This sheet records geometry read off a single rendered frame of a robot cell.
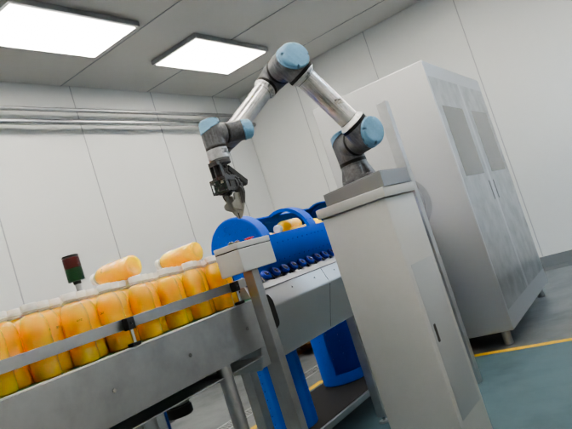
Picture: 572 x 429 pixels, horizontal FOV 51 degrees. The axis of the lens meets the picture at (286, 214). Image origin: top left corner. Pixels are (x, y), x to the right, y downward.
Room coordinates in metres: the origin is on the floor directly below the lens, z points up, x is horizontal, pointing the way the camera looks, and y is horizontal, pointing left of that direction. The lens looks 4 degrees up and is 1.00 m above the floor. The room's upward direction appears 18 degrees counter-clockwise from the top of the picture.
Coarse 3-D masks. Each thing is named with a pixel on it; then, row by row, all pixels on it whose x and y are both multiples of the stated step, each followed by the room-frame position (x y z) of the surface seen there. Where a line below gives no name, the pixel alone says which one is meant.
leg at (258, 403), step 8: (248, 376) 2.46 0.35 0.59; (256, 376) 2.49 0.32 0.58; (248, 384) 2.47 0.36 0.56; (256, 384) 2.48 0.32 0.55; (248, 392) 2.48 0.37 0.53; (256, 392) 2.46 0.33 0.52; (256, 400) 2.46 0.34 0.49; (264, 400) 2.49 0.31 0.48; (256, 408) 2.47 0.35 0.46; (264, 408) 2.48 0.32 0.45; (256, 416) 2.47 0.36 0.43; (264, 416) 2.46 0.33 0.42; (256, 424) 2.48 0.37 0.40; (264, 424) 2.46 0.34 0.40; (272, 424) 2.50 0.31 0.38
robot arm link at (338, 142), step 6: (336, 132) 2.49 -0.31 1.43; (336, 138) 2.48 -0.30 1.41; (342, 138) 2.46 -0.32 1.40; (336, 144) 2.49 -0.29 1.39; (342, 144) 2.46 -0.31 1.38; (336, 150) 2.50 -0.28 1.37; (342, 150) 2.47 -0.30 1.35; (348, 150) 2.45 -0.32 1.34; (336, 156) 2.52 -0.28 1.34; (342, 156) 2.48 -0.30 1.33; (348, 156) 2.47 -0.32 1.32; (354, 156) 2.47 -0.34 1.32; (360, 156) 2.48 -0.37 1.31; (342, 162) 2.49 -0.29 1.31
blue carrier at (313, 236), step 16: (288, 208) 2.86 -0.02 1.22; (320, 208) 3.27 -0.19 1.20; (224, 224) 2.53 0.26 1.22; (240, 224) 2.49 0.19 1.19; (256, 224) 2.48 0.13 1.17; (272, 224) 2.99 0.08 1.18; (320, 224) 2.88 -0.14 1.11; (224, 240) 2.55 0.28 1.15; (240, 240) 2.51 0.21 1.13; (272, 240) 2.50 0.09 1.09; (288, 240) 2.61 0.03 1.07; (304, 240) 2.73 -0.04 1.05; (320, 240) 2.87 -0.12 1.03; (288, 256) 2.62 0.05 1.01; (304, 256) 2.78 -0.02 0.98
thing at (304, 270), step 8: (312, 264) 2.80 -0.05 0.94; (320, 264) 2.84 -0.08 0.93; (328, 264) 2.88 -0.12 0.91; (288, 272) 2.61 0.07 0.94; (296, 272) 2.65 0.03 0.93; (304, 272) 2.68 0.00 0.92; (264, 280) 2.45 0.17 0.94; (272, 280) 2.49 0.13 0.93; (280, 280) 2.52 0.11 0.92; (288, 280) 2.56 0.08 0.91; (264, 288) 2.40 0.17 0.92
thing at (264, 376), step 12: (288, 360) 3.10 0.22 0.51; (264, 372) 3.07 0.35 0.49; (300, 372) 3.16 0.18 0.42; (264, 384) 3.08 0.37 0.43; (300, 384) 3.13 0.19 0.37; (276, 396) 3.07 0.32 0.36; (300, 396) 3.11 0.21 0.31; (276, 408) 3.07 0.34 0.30; (312, 408) 3.17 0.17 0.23; (276, 420) 3.08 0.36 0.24; (312, 420) 3.13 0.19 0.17
